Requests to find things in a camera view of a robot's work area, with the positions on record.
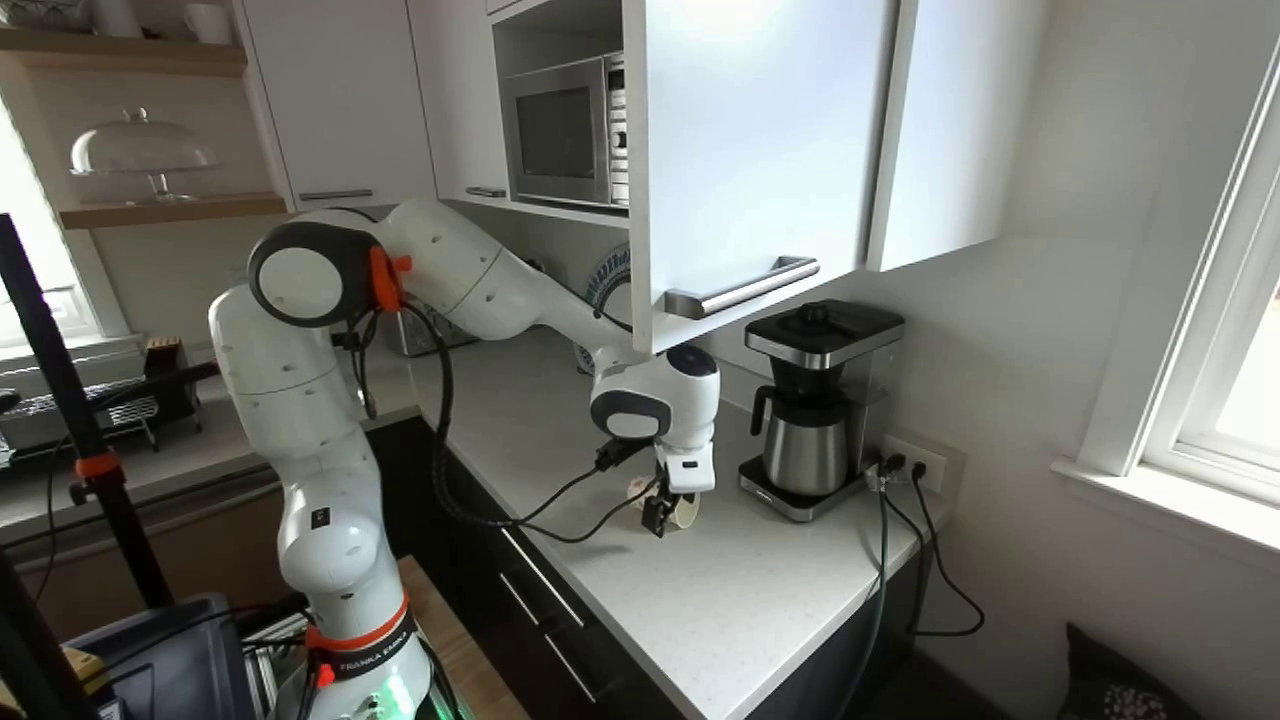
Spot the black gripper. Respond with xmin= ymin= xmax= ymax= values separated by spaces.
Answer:
xmin=642 ymin=475 xmax=691 ymax=541

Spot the confetti print paper cup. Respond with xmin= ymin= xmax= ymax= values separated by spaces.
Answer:
xmin=666 ymin=491 xmax=707 ymax=538

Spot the steel and black coffee maker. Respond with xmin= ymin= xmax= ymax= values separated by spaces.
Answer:
xmin=735 ymin=298 xmax=913 ymax=527

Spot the dark lower cabinet with drawers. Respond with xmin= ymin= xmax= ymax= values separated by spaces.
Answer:
xmin=364 ymin=412 xmax=938 ymax=720

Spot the white open cabinet door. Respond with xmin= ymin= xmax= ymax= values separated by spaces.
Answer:
xmin=619 ymin=0 xmax=900 ymax=358

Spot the white upper cabinet carcass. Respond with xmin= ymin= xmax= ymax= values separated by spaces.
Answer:
xmin=406 ymin=0 xmax=646 ymax=232

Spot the white closed cabinet door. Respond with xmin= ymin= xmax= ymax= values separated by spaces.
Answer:
xmin=864 ymin=0 xmax=1057 ymax=278

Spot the silver microwave oven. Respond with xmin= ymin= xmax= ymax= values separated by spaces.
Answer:
xmin=501 ymin=49 xmax=631 ymax=215

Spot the dark sofa with green-patterned cushions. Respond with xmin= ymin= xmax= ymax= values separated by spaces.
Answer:
xmin=1057 ymin=620 xmax=1212 ymax=720

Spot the dark blue plastic crate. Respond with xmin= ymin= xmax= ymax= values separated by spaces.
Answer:
xmin=63 ymin=592 xmax=265 ymax=720

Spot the black tripod with orange clamp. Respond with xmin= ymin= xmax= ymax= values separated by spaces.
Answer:
xmin=0 ymin=214 xmax=177 ymax=720

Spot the glass cake dome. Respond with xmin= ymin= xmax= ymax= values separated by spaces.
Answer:
xmin=69 ymin=105 xmax=226 ymax=204

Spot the silver drawer handle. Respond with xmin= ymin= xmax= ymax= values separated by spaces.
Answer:
xmin=541 ymin=634 xmax=600 ymax=710
xmin=492 ymin=569 xmax=544 ymax=634
xmin=498 ymin=524 xmax=590 ymax=634

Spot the black power cord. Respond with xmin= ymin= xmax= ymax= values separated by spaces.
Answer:
xmin=885 ymin=474 xmax=993 ymax=642
xmin=835 ymin=465 xmax=895 ymax=720

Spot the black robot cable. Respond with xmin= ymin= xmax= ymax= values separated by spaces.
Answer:
xmin=349 ymin=298 xmax=672 ymax=553

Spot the silver cabinet door handle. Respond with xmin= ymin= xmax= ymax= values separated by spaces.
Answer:
xmin=662 ymin=254 xmax=824 ymax=324

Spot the white wall power outlet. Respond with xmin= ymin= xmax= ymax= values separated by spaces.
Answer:
xmin=874 ymin=431 xmax=952 ymax=500

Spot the white wall cabinet unit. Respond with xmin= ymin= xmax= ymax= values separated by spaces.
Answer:
xmin=237 ymin=0 xmax=440 ymax=215

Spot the wooden wall shelf board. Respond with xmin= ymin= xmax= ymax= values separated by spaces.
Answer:
xmin=53 ymin=191 xmax=291 ymax=232
xmin=0 ymin=24 xmax=254 ymax=77

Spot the window with white frame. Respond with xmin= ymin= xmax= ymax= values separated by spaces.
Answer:
xmin=1054 ymin=38 xmax=1280 ymax=555

